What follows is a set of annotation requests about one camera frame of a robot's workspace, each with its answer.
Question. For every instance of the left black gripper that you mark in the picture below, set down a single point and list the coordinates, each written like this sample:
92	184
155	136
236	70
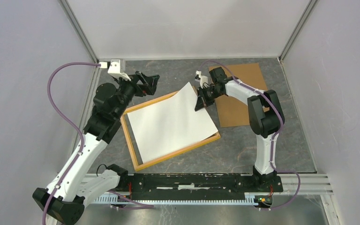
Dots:
149	83

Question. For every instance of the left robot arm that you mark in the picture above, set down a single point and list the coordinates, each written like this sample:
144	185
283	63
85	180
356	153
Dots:
66	198

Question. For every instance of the wooden picture frame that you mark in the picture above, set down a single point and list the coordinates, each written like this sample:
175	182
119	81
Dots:
127	146

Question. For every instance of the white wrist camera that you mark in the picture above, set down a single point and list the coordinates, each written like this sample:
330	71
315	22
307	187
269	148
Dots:
115	68
202	80

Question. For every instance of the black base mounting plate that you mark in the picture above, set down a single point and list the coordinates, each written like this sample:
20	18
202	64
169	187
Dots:
197	186

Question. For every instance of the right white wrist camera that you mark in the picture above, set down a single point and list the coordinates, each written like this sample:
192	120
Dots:
202	80

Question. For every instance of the aluminium rail frame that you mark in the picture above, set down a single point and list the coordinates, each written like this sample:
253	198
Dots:
294	184

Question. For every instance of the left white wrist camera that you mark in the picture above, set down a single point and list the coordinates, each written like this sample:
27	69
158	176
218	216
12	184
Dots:
115	68

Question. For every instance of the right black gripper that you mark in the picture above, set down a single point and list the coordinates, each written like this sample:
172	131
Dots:
202	101

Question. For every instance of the building and sky photo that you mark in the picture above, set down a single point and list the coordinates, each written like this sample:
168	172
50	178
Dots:
166	127

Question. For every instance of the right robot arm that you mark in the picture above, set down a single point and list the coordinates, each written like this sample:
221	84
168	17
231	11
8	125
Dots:
265	119

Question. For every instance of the brown backing board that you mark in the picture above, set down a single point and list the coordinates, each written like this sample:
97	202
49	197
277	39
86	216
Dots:
232	110

